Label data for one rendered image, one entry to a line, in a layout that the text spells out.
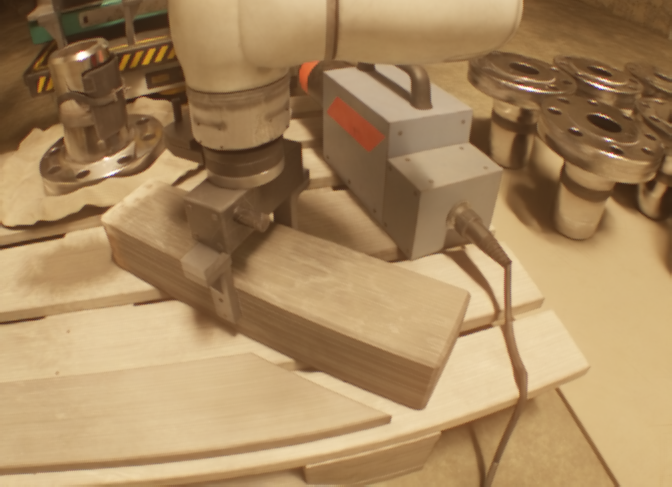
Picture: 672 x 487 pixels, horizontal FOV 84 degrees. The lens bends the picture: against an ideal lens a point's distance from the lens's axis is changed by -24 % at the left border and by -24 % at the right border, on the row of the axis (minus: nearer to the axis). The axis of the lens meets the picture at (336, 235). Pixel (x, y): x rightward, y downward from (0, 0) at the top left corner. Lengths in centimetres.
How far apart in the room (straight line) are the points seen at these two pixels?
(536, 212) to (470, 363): 55
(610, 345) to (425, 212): 41
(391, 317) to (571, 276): 52
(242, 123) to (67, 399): 34
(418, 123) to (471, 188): 11
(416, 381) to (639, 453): 41
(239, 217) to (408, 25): 21
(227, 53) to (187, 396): 32
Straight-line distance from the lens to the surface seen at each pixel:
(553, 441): 68
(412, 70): 63
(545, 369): 55
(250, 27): 34
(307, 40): 35
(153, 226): 57
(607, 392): 75
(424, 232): 60
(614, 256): 100
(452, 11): 35
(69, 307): 67
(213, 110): 38
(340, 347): 45
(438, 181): 58
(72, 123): 83
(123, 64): 102
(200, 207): 41
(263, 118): 38
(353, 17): 34
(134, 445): 47
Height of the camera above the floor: 57
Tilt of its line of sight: 40 degrees down
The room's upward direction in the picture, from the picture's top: 1 degrees clockwise
